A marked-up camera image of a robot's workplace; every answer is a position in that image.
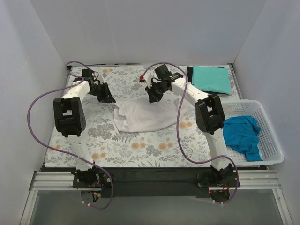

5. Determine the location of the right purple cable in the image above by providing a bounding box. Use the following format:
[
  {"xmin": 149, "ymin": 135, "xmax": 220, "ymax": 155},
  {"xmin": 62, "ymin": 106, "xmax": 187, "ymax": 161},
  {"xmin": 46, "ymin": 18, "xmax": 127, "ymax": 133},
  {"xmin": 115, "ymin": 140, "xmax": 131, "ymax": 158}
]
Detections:
[{"xmin": 139, "ymin": 62, "xmax": 240, "ymax": 207}]

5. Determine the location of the blue t shirt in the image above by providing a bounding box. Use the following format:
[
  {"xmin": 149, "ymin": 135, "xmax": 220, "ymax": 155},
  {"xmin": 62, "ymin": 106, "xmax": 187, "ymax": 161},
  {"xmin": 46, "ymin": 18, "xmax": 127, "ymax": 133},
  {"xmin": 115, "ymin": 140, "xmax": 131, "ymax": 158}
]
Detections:
[{"xmin": 223, "ymin": 115, "xmax": 262, "ymax": 162}]

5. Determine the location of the folded black t shirt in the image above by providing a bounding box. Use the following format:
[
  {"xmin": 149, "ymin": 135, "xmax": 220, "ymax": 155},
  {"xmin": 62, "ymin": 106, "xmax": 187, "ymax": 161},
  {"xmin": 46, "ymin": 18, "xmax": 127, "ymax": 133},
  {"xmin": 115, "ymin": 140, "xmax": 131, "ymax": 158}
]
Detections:
[{"xmin": 187, "ymin": 66, "xmax": 230, "ymax": 96}]

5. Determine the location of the white t shirt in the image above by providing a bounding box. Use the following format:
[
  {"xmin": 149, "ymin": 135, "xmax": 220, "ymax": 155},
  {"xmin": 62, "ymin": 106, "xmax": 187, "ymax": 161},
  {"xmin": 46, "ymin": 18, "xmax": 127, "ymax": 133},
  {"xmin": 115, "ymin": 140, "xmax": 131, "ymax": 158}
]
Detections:
[{"xmin": 113, "ymin": 93, "xmax": 181, "ymax": 133}]

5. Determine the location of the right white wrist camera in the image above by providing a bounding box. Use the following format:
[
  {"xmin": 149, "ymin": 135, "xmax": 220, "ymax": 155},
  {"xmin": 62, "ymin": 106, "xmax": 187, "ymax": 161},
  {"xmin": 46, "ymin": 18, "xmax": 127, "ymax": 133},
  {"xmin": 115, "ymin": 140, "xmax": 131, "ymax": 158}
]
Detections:
[{"xmin": 143, "ymin": 75, "xmax": 152, "ymax": 88}]

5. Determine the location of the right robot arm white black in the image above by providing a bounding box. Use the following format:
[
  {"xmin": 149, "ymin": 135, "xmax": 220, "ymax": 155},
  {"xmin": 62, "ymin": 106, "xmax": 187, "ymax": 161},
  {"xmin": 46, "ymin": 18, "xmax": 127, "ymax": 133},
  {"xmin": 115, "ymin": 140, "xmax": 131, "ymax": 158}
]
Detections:
[{"xmin": 139, "ymin": 62, "xmax": 234, "ymax": 185}]

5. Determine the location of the purple cable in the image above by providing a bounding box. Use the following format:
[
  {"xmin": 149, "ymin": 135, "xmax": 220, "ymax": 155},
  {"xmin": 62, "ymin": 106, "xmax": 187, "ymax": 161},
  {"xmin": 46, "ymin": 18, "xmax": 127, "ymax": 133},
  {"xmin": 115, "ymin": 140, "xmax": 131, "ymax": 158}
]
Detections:
[
  {"xmin": 139, "ymin": 62, "xmax": 240, "ymax": 207},
  {"xmin": 27, "ymin": 61, "xmax": 115, "ymax": 210}
]

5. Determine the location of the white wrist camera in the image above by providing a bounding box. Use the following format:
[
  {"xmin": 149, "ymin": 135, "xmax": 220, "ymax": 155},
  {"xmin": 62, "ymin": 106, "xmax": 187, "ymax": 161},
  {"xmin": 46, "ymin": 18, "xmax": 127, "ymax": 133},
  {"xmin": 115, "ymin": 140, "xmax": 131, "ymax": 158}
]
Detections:
[
  {"xmin": 143, "ymin": 75, "xmax": 152, "ymax": 88},
  {"xmin": 94, "ymin": 74, "xmax": 105, "ymax": 84}
]

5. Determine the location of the white plastic basket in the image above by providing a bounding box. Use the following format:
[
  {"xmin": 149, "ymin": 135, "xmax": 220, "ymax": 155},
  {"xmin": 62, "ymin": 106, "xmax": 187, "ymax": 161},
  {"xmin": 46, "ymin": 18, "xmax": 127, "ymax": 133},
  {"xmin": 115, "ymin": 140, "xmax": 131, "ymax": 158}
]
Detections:
[{"xmin": 222, "ymin": 99, "xmax": 284, "ymax": 167}]

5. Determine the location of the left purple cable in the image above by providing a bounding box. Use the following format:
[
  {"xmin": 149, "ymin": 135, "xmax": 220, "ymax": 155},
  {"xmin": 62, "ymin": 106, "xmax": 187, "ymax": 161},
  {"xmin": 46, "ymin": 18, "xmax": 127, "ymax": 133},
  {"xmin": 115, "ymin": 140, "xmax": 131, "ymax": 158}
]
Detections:
[{"xmin": 27, "ymin": 61, "xmax": 115, "ymax": 210}]

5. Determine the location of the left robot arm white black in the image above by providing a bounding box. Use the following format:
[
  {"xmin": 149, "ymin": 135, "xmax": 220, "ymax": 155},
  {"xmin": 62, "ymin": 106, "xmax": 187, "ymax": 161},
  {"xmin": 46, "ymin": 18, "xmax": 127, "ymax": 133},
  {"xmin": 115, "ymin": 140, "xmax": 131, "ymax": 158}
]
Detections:
[{"xmin": 53, "ymin": 68, "xmax": 116, "ymax": 187}]

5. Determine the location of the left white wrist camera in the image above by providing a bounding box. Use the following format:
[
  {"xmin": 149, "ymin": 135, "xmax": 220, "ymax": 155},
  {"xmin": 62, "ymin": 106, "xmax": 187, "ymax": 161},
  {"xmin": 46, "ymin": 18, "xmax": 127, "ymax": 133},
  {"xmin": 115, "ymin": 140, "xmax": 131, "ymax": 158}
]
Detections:
[{"xmin": 94, "ymin": 74, "xmax": 105, "ymax": 84}]

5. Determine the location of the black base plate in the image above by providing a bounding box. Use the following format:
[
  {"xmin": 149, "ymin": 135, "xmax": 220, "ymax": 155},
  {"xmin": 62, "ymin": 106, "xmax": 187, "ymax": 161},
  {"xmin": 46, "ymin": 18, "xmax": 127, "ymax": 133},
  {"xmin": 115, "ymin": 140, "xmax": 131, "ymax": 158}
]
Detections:
[{"xmin": 71, "ymin": 167, "xmax": 239, "ymax": 202}]

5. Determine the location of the folded teal t shirt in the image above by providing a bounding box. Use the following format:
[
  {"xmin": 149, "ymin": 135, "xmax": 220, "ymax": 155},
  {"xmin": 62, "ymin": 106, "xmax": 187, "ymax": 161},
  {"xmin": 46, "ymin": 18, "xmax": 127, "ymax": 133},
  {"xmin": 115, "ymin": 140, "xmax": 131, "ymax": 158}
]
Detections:
[{"xmin": 192, "ymin": 65, "xmax": 233, "ymax": 93}]

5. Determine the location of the aluminium frame rail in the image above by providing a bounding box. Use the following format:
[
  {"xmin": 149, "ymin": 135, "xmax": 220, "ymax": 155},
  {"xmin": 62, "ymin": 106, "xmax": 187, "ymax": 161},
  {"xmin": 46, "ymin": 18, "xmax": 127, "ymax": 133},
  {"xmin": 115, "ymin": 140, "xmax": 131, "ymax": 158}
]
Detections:
[{"xmin": 29, "ymin": 170, "xmax": 282, "ymax": 191}]

